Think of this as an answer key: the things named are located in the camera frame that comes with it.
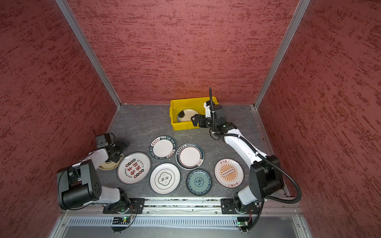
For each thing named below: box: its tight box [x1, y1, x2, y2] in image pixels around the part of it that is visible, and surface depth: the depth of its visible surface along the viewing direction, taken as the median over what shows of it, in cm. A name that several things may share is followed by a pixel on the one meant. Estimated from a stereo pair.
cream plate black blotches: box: [177, 108, 200, 123], surface depth 115 cm
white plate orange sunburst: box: [213, 157, 245, 189], surface depth 87 cm
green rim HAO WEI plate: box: [149, 135, 178, 161], surface depth 98 cm
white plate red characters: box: [117, 151, 151, 185], surface depth 89 cm
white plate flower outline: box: [149, 162, 182, 195], surface depth 85 cm
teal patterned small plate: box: [186, 168, 213, 196], surface depth 84 cm
